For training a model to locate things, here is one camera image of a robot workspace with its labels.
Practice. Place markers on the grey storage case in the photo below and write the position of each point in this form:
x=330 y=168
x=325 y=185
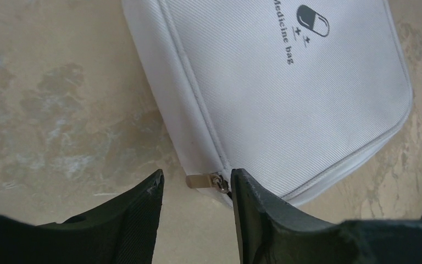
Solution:
x=298 y=93

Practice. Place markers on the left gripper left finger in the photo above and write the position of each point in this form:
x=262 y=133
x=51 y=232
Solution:
x=121 y=230

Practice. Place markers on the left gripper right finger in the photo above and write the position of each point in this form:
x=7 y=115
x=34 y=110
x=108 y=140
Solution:
x=270 y=230

